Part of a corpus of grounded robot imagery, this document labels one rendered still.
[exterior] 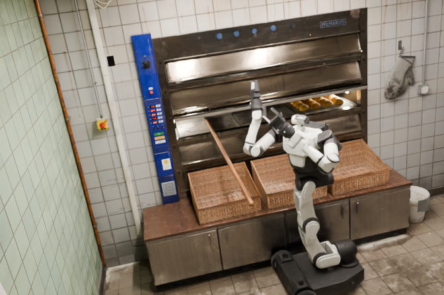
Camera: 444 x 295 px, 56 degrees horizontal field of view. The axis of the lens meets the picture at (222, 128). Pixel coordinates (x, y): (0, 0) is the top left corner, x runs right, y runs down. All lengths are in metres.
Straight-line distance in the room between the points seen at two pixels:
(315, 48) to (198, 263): 2.16
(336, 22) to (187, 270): 2.55
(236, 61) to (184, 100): 0.57
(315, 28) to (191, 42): 1.12
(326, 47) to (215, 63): 1.03
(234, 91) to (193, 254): 1.46
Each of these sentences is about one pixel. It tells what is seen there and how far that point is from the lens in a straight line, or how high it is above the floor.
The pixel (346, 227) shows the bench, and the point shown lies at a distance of 4.05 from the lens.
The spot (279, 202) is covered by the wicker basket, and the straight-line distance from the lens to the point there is 3.71.
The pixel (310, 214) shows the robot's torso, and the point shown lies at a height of 0.72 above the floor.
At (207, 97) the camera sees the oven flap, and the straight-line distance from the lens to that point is 3.73.
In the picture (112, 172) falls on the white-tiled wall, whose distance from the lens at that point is 3.91.
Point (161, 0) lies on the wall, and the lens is 3.57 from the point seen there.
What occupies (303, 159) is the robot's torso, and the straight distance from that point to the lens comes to 3.06.
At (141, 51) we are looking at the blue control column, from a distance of 3.57.
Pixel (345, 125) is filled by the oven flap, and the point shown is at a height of 1.02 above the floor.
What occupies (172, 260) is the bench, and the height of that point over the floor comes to 0.32.
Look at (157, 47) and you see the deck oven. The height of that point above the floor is 2.02.
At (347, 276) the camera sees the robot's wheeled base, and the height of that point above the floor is 0.17.
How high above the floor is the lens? 2.51
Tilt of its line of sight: 20 degrees down
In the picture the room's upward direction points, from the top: 7 degrees counter-clockwise
